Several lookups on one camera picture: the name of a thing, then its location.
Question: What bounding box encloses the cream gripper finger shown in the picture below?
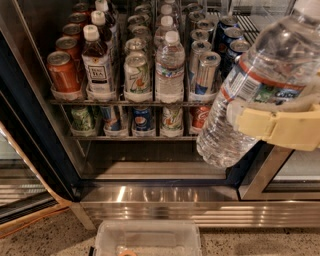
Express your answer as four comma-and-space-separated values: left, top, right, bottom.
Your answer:
227, 99, 320, 151

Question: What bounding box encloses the clear front water bottle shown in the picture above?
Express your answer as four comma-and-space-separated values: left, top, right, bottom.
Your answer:
197, 0, 320, 168

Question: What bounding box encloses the clear water bottle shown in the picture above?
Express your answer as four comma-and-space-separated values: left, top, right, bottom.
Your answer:
154, 16, 177, 47
155, 31, 185, 103
197, 0, 320, 168

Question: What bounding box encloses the right glass fridge door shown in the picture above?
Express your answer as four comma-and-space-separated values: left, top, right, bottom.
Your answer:
237, 143, 320, 201

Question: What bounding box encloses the glass fridge door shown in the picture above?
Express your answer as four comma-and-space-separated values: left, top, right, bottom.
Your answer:
0, 94, 71, 238
237, 143, 320, 201

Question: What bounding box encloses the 7up can lower shelf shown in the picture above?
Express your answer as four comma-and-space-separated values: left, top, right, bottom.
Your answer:
161, 107, 183, 131

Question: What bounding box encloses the pepsi can lower shelf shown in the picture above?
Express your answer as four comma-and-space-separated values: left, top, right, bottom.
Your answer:
133, 107, 153, 131

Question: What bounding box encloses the blue can lower shelf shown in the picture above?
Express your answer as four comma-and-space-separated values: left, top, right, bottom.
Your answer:
100, 106, 121, 131

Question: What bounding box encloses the front tea bottle white cap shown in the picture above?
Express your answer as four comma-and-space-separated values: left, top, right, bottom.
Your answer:
82, 25, 115, 101

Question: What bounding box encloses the green can lower shelf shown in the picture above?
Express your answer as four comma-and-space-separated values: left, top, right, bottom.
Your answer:
71, 106, 95, 131

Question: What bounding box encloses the left glass fridge door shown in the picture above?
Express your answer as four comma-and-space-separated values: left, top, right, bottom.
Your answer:
0, 94, 71, 238

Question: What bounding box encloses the red coca cola can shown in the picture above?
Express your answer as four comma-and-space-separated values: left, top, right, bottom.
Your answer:
191, 106, 210, 128

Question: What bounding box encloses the front slim silver can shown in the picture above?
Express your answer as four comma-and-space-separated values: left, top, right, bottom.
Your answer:
195, 51, 221, 95

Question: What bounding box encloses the slim silver can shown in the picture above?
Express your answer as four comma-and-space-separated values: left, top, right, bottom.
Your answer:
189, 40, 211, 82
195, 51, 221, 95

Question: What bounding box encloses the blue pepsi can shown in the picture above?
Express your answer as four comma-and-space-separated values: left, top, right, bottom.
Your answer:
218, 27, 244, 54
222, 39, 250, 78
214, 15, 239, 44

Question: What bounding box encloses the front 7up can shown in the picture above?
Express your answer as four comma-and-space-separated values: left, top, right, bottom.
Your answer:
124, 53, 151, 94

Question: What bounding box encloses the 7up can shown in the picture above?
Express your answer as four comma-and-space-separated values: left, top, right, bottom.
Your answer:
124, 37, 147, 56
124, 53, 151, 94

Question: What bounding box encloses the clear plastic bin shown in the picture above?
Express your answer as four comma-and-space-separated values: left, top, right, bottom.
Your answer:
92, 220, 202, 256

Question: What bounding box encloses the front orange soda can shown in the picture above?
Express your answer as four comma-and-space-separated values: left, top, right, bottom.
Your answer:
47, 51, 81, 93

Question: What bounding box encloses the orange soda can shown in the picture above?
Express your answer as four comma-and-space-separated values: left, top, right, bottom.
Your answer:
62, 24, 82, 41
47, 51, 81, 93
55, 36, 81, 61

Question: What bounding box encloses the stainless fridge base frame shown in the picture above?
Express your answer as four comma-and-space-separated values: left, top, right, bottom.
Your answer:
71, 184, 320, 230

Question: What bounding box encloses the lower wire fridge shelf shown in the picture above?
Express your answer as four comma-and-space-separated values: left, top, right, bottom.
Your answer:
69, 135, 197, 141

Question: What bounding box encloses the wire fridge shelf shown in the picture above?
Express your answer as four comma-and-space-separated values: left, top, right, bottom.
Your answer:
69, 135, 197, 141
49, 99, 212, 107

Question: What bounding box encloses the top wire fridge shelf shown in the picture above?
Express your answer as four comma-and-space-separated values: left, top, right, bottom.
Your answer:
49, 99, 212, 107

